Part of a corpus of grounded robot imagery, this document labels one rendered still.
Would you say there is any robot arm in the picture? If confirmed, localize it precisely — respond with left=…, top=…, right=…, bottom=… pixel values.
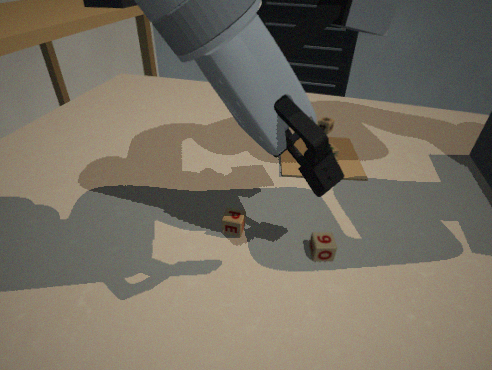
left=134, top=0, right=397, bottom=60

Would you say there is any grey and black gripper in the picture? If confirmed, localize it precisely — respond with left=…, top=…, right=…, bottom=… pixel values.
left=176, top=0, right=344, bottom=197

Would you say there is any tan flat mat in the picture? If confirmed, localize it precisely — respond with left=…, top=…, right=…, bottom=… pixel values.
left=280, top=137, right=368, bottom=181

